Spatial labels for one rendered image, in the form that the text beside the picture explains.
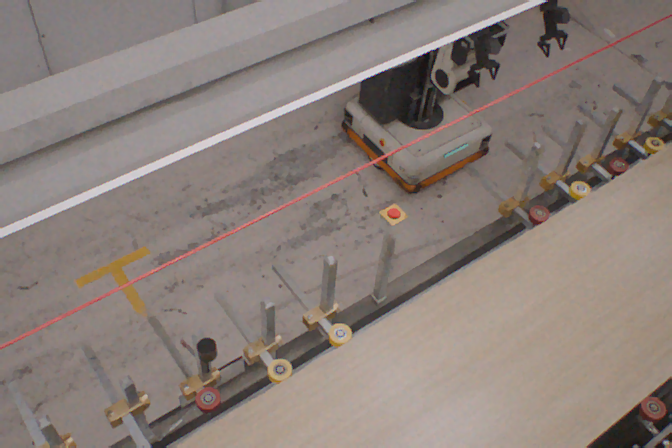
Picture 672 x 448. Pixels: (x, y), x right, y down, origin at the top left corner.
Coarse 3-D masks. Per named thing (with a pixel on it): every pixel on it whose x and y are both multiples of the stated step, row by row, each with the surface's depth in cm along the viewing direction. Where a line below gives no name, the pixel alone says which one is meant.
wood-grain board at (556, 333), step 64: (640, 192) 306; (512, 256) 281; (576, 256) 282; (640, 256) 284; (384, 320) 259; (448, 320) 261; (512, 320) 262; (576, 320) 264; (640, 320) 265; (320, 384) 242; (384, 384) 243; (448, 384) 245; (512, 384) 246; (576, 384) 247; (640, 384) 248
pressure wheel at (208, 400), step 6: (204, 390) 238; (210, 390) 238; (216, 390) 238; (198, 396) 236; (204, 396) 237; (210, 396) 237; (216, 396) 237; (198, 402) 235; (204, 402) 235; (210, 402) 236; (216, 402) 235; (198, 408) 236; (204, 408) 234; (210, 408) 234; (216, 408) 236
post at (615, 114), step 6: (618, 108) 307; (612, 114) 309; (618, 114) 307; (606, 120) 313; (612, 120) 310; (618, 120) 312; (606, 126) 314; (612, 126) 313; (600, 132) 318; (606, 132) 316; (612, 132) 317; (600, 138) 320; (606, 138) 318; (600, 144) 322; (606, 144) 323; (594, 150) 326; (600, 150) 324; (594, 156) 328; (600, 156) 328; (588, 174) 335
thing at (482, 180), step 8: (464, 168) 321; (472, 168) 319; (472, 176) 319; (480, 176) 316; (480, 184) 316; (488, 184) 313; (496, 192) 311; (504, 200) 308; (520, 216) 303; (528, 224) 301
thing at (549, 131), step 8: (544, 128) 341; (552, 128) 341; (552, 136) 339; (560, 136) 337; (560, 144) 337; (576, 152) 331; (592, 168) 327; (600, 168) 326; (600, 176) 325; (608, 176) 322
